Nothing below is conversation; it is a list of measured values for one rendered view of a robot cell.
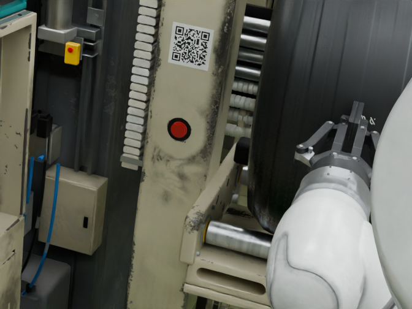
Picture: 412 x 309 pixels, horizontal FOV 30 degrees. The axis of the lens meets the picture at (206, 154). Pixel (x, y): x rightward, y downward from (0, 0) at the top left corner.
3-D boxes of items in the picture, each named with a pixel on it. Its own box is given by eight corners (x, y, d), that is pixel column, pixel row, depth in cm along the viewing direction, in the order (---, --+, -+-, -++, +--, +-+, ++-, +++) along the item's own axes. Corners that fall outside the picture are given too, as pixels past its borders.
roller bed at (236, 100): (192, 131, 185) (211, 10, 173) (208, 113, 198) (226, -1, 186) (273, 150, 181) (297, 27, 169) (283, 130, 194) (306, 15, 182)
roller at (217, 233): (206, 213, 141) (206, 225, 145) (198, 233, 139) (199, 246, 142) (396, 262, 135) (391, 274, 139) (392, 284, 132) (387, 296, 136)
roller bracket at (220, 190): (177, 263, 139) (184, 216, 135) (228, 179, 175) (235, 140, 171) (194, 268, 138) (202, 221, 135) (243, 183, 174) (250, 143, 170)
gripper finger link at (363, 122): (356, 133, 105) (377, 138, 104) (360, 118, 109) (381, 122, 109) (354, 143, 106) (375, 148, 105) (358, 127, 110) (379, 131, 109)
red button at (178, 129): (169, 136, 143) (171, 121, 141) (172, 132, 144) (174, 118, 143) (184, 140, 142) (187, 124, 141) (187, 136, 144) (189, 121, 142)
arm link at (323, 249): (263, 216, 90) (342, 288, 92) (230, 300, 77) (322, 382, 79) (328, 164, 84) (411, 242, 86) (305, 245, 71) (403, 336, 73)
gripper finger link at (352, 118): (349, 141, 108) (344, 140, 108) (355, 119, 113) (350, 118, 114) (353, 122, 106) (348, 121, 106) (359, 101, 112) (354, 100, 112)
